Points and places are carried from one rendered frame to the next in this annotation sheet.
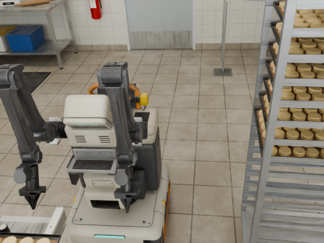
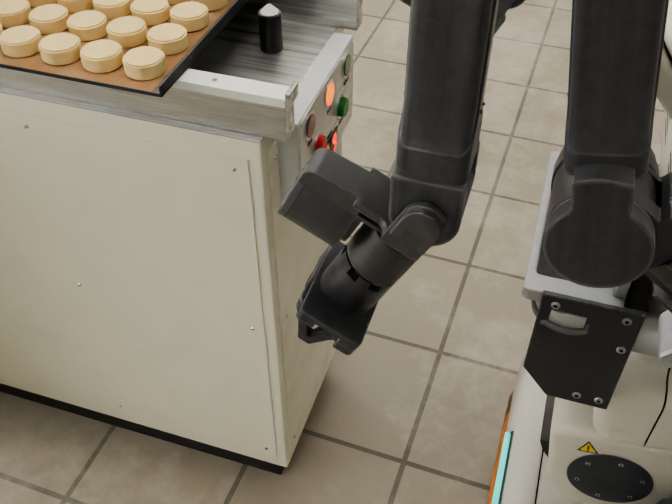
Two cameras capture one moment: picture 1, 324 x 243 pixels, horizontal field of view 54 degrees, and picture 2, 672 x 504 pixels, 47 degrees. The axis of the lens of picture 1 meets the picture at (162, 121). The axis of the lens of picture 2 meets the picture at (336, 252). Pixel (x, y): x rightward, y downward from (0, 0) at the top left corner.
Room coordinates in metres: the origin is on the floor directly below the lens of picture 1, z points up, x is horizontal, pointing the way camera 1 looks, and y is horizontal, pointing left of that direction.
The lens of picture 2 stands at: (1.08, -0.32, 1.39)
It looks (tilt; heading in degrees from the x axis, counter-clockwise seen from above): 44 degrees down; 100
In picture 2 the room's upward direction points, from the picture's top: straight up
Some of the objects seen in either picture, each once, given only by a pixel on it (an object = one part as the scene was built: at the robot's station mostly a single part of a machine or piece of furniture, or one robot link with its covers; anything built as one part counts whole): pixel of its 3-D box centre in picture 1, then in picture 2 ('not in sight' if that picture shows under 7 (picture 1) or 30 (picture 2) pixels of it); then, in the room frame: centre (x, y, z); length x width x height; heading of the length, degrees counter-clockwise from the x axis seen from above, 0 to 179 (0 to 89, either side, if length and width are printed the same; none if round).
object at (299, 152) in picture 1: (299, 152); not in sight; (1.05, -0.58, 0.96); 0.05 x 0.05 x 0.02
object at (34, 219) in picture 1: (33, 230); (318, 117); (0.89, 0.57, 0.77); 0.24 x 0.04 x 0.14; 82
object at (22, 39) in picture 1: (26, 38); not in sight; (4.83, 1.98, 0.36); 0.46 x 0.38 x 0.26; 172
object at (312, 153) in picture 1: (312, 153); not in sight; (1.04, -0.63, 0.96); 0.05 x 0.05 x 0.02
